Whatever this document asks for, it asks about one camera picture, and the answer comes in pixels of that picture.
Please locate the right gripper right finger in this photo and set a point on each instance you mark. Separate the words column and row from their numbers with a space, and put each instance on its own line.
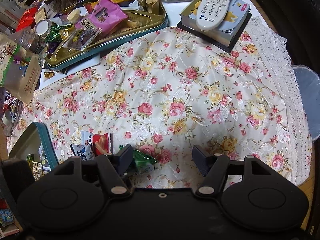
column 203, row 160

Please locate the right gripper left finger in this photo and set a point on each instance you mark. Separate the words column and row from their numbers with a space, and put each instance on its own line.
column 122, row 160

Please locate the dark green candy packet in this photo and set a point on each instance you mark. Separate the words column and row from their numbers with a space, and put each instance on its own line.
column 141, row 163

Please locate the yellow patterned snack packet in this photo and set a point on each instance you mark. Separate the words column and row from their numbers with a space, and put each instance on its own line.
column 37, row 170

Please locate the red white hawthorn packet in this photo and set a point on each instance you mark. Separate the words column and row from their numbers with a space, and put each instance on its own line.
column 101, row 144

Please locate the blue white raisin packet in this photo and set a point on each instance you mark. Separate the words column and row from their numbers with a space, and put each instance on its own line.
column 83, row 151

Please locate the empty gold tin tray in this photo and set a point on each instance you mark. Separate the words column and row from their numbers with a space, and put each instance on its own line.
column 35, row 145

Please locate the floral tablecloth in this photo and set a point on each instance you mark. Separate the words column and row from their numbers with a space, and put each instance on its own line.
column 168, row 91

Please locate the large kraft paper snack bag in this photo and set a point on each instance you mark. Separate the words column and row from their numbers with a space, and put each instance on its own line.
column 20, row 70

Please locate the pink snack packet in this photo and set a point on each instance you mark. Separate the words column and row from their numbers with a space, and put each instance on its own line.
column 105, row 16

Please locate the white jar lid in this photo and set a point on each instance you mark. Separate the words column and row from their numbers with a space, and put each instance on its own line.
column 43, row 26

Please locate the white remote control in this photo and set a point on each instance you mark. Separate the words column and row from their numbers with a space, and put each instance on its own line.
column 211, row 13

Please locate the book with duck cover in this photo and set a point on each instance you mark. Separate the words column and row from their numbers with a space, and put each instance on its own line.
column 227, row 33

